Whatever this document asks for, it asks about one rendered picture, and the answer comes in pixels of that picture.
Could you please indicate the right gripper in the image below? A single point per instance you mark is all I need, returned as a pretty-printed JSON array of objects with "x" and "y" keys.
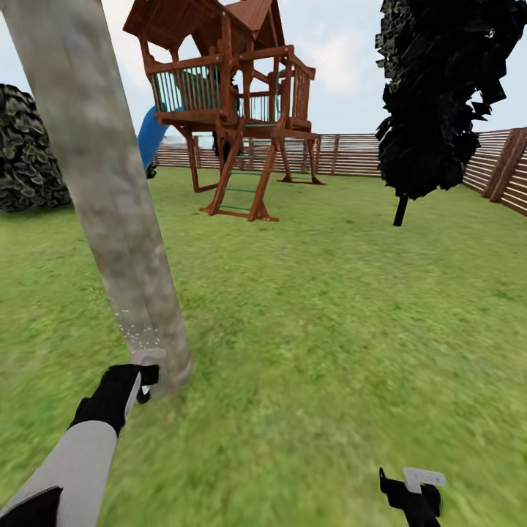
[{"x": 399, "y": 496}]

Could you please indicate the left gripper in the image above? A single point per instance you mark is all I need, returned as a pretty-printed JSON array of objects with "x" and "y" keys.
[{"x": 150, "y": 374}]

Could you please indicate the pesticide atomizer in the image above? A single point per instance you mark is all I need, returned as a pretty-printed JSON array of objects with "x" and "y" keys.
[{"x": 143, "y": 394}]

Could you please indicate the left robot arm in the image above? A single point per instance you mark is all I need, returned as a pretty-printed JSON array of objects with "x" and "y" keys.
[{"x": 66, "y": 490}]

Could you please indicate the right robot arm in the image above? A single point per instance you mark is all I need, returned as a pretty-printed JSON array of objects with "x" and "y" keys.
[{"x": 417, "y": 496}]

